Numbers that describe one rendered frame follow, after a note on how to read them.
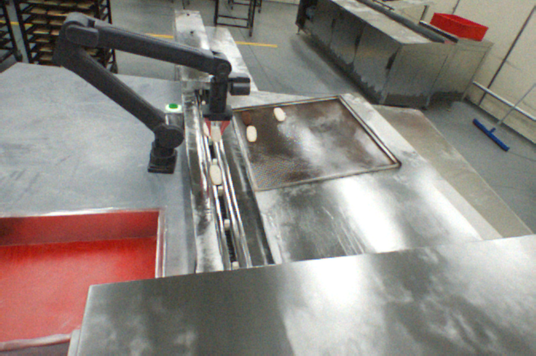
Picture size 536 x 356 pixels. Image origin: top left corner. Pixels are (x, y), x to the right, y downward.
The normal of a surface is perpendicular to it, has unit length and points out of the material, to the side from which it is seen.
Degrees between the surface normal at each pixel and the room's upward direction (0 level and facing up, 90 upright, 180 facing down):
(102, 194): 0
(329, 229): 10
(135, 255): 0
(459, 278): 0
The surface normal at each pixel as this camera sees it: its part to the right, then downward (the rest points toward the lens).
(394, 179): 0.00, -0.79
